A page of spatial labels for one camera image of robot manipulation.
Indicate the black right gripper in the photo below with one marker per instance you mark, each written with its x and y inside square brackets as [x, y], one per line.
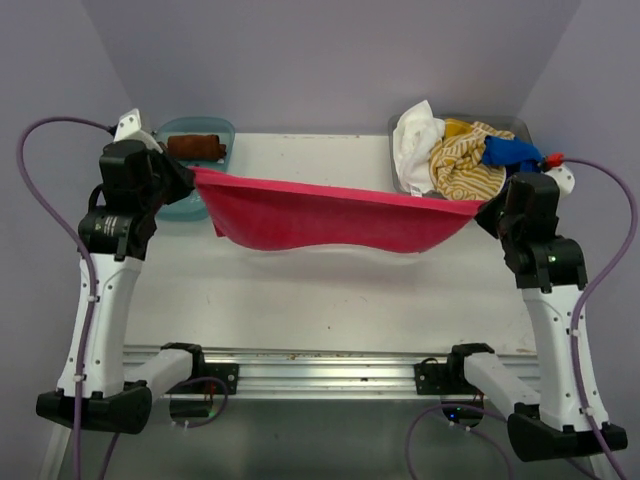
[485, 215]

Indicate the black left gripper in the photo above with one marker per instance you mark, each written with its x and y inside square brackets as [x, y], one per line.
[182, 175]

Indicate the teal translucent plastic bin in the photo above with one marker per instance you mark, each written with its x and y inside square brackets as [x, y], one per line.
[192, 208]

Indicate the brown microfiber towel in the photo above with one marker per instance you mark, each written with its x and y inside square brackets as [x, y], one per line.
[195, 146]

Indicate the pink towel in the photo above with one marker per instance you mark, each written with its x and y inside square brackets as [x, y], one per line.
[270, 215]

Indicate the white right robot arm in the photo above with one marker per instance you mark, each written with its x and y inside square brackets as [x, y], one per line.
[564, 417]

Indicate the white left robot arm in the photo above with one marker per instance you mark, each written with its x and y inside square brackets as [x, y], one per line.
[94, 392]

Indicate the blue towel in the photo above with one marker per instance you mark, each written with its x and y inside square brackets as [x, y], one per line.
[513, 154]

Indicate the yellow striped towel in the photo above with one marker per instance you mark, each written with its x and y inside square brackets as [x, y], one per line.
[455, 166]

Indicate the metal tray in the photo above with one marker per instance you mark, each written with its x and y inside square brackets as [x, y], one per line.
[500, 122]

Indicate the white towel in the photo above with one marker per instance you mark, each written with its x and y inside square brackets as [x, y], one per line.
[416, 133]

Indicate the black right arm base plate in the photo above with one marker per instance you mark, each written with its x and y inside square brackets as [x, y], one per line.
[434, 379]

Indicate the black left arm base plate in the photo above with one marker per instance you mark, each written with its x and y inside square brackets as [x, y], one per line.
[208, 381]

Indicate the aluminium mounting rail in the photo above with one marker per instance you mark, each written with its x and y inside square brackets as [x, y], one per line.
[308, 375]

